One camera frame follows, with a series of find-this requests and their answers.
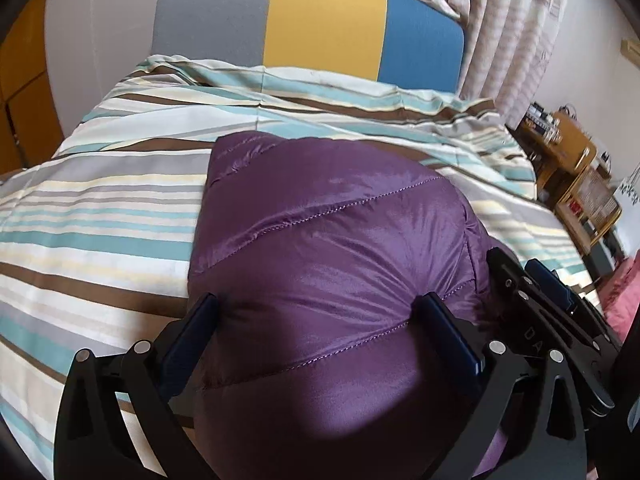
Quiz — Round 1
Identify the striped bedspread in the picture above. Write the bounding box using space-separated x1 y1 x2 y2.
0 54 601 480

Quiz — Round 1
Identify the clutter of desk items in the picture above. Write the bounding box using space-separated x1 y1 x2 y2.
522 102 558 137

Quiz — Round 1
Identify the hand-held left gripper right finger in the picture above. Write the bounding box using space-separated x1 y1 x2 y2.
415 291 588 480

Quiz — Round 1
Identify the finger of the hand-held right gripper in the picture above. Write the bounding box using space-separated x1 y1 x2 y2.
486 247 540 312
524 258 577 314

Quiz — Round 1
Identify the purple quilted jacket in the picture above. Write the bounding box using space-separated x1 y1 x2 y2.
187 130 521 480

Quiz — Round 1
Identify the pale patterned curtain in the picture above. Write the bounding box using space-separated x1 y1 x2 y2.
210 0 563 126

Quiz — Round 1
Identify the white floral bag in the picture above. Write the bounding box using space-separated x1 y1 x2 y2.
617 164 640 202

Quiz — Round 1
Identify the pink cloth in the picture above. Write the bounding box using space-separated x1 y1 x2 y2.
602 252 640 341

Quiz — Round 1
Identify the wooden bedside shelf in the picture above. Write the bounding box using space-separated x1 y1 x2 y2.
555 165 623 261

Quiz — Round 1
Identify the orange wooden wardrobe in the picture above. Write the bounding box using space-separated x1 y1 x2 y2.
0 0 66 176

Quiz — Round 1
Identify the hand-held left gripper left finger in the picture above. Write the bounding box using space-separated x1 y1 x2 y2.
52 291 221 480

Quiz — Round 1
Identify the grey yellow blue headboard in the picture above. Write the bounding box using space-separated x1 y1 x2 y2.
152 0 466 96

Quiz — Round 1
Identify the wooden desk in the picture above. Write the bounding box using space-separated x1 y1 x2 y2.
515 120 568 208

